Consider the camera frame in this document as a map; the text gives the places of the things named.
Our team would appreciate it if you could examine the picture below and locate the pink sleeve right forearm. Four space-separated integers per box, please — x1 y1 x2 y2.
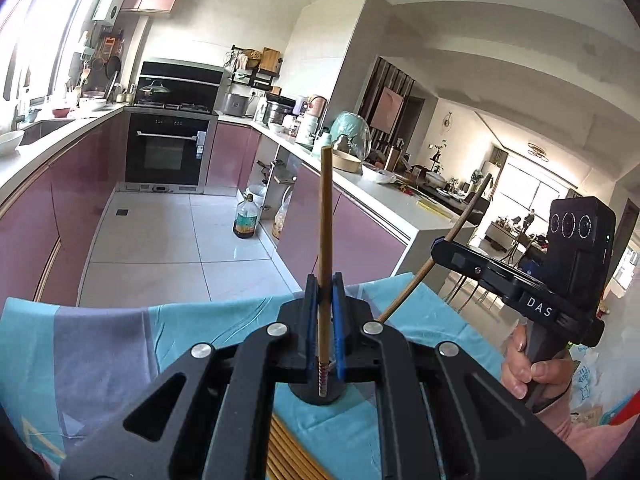
537 387 639 479

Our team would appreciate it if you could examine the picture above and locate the person's right hand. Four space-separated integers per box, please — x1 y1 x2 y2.
500 325 575 413

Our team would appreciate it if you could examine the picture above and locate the black mesh utensil cup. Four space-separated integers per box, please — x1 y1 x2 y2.
288 382 346 406

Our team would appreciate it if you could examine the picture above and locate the round bamboo steamer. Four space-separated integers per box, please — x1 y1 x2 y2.
332 150 361 174

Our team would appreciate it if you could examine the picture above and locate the teal grey tablecloth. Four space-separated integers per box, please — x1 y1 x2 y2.
0 272 507 480

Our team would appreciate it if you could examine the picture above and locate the teal dome food cover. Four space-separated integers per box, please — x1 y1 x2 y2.
330 112 372 160

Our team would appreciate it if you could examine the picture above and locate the pink thermos jug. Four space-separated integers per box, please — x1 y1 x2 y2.
305 96 328 119

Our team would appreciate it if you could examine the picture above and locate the oil bottle on floor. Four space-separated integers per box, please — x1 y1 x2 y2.
232 193 260 238

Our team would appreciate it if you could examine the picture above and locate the black built-in oven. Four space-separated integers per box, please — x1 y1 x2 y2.
124 108 217 193

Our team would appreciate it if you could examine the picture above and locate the white bowl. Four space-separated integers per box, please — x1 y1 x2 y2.
0 130 24 157

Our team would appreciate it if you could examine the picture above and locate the black camera box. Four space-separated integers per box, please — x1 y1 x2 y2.
541 196 616 316

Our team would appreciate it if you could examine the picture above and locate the black wall spice rack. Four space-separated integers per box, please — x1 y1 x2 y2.
224 44 283 92

